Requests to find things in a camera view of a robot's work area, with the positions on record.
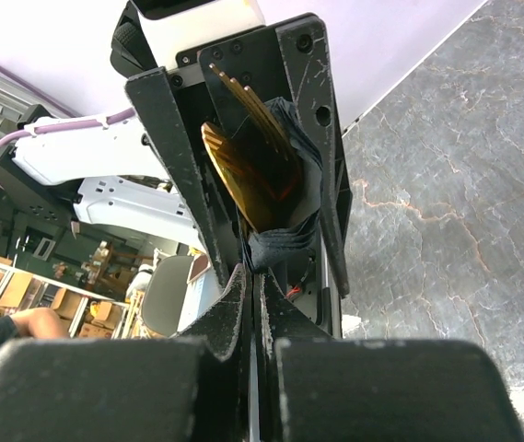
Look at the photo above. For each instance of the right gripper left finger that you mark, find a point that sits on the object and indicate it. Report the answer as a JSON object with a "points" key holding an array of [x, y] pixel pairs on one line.
{"points": [[189, 387]]}

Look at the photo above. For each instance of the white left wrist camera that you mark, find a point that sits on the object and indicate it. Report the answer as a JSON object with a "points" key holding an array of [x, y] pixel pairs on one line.
{"points": [[171, 27]]}

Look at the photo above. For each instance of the black paper napkin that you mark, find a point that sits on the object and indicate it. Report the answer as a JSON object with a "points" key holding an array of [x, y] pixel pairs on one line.
{"points": [[266, 249]]}

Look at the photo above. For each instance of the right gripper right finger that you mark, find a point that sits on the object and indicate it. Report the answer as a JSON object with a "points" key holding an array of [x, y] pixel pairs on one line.
{"points": [[313, 387]]}

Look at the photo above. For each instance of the gold spoon green handle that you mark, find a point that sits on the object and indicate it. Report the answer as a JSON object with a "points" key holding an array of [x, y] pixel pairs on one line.
{"points": [[262, 184]]}

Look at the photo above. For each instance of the person's hand in background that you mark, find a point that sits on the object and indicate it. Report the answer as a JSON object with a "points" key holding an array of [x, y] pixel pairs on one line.
{"points": [[41, 323]]}

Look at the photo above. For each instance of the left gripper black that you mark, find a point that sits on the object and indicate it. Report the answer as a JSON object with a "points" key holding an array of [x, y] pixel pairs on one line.
{"points": [[289, 60]]}

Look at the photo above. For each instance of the gold fork green handle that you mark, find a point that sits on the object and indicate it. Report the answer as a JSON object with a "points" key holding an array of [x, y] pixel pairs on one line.
{"points": [[272, 131]]}

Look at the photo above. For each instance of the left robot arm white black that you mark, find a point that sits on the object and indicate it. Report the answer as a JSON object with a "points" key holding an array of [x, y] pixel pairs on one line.
{"points": [[99, 169]]}

